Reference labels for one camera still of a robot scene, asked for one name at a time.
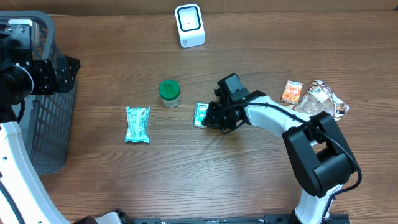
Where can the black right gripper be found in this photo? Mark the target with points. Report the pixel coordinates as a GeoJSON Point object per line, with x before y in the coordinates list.
{"type": "Point", "coordinates": [215, 120]}

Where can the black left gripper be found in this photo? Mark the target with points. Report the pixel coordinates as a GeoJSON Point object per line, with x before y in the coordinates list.
{"type": "Point", "coordinates": [52, 85]}

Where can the teal tissue packet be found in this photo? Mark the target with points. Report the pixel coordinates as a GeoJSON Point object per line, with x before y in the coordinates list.
{"type": "Point", "coordinates": [200, 114]}

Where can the green lid jar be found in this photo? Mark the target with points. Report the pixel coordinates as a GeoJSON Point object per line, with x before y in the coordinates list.
{"type": "Point", "coordinates": [170, 93]}

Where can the orange tissue packet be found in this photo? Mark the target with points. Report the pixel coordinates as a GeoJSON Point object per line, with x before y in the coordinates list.
{"type": "Point", "coordinates": [292, 92]}

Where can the mint green wipes packet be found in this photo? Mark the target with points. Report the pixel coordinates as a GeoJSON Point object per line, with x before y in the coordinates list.
{"type": "Point", "coordinates": [137, 120]}

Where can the brown white snack bag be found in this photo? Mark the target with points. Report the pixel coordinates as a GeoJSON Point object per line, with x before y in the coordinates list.
{"type": "Point", "coordinates": [319, 98]}

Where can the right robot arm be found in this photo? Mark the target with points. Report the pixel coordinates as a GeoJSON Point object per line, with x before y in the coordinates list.
{"type": "Point", "coordinates": [321, 159]}

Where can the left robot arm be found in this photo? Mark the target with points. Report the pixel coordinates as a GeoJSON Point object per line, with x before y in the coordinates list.
{"type": "Point", "coordinates": [23, 196]}

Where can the white barcode scanner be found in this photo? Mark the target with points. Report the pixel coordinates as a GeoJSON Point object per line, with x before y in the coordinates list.
{"type": "Point", "coordinates": [190, 25]}

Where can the grey plastic mesh basket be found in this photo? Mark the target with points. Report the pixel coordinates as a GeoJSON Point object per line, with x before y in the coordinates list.
{"type": "Point", "coordinates": [45, 120]}

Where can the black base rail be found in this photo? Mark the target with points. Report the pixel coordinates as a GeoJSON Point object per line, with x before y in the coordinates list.
{"type": "Point", "coordinates": [205, 221]}

